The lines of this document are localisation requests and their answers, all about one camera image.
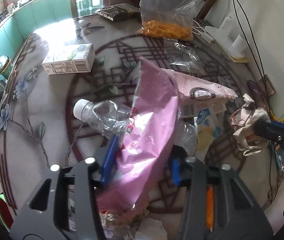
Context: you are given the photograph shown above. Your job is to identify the white milk carton box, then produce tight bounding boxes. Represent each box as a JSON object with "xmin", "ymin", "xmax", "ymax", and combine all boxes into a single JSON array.
[{"xmin": 42, "ymin": 43, "xmax": 95, "ymax": 75}]

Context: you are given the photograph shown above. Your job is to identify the pink plastic bag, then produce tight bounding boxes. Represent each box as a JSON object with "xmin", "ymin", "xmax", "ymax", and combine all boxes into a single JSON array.
[{"xmin": 97, "ymin": 57, "xmax": 179, "ymax": 214}]

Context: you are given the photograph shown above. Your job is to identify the pink paper cup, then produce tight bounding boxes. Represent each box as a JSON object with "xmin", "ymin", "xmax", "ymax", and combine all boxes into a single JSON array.
[{"xmin": 165, "ymin": 69, "xmax": 238, "ymax": 118}]

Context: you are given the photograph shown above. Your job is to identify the teal kitchen cabinets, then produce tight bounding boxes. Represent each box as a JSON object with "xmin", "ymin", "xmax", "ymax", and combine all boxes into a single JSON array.
[{"xmin": 0, "ymin": 0, "xmax": 74, "ymax": 73}]

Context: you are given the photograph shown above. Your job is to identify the crushed clear plastic bottle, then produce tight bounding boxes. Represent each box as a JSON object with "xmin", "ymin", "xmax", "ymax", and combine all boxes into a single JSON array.
[{"xmin": 73, "ymin": 99, "xmax": 131, "ymax": 139}]

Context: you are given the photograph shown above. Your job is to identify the dark wooden chair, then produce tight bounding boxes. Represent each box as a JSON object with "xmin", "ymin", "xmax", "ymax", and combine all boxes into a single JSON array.
[{"xmin": 195, "ymin": 0, "xmax": 218, "ymax": 19}]

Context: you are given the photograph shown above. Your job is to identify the blue yellow snack wrapper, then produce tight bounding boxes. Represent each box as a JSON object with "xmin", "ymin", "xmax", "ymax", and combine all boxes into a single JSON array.
[{"xmin": 194, "ymin": 107, "xmax": 222, "ymax": 162}]

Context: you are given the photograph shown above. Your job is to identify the black hanging cable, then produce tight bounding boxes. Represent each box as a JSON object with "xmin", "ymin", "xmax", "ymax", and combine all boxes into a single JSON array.
[{"xmin": 226, "ymin": 0, "xmax": 275, "ymax": 120}]

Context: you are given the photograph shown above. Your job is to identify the black packaged snack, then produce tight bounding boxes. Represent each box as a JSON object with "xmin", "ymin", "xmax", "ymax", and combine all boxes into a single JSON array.
[{"xmin": 95, "ymin": 3, "xmax": 140, "ymax": 22}]

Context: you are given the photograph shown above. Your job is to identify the bag of orange snacks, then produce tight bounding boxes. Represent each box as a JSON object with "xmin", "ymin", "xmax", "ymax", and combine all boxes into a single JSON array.
[{"xmin": 140, "ymin": 0, "xmax": 202, "ymax": 41}]

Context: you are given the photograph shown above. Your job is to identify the green kitchen waste bin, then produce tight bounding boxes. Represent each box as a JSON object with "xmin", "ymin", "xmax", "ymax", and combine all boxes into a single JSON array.
[{"xmin": 0, "ymin": 55, "xmax": 12, "ymax": 80}]

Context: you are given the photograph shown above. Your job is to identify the white paper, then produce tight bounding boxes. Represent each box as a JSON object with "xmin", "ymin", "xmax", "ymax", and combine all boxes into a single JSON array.
[{"xmin": 230, "ymin": 93, "xmax": 270, "ymax": 157}]

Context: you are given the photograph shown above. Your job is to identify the clear crumpled plastic wrapper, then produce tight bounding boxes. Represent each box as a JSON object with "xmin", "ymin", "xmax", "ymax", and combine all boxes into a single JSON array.
[{"xmin": 163, "ymin": 38, "xmax": 205, "ymax": 74}]

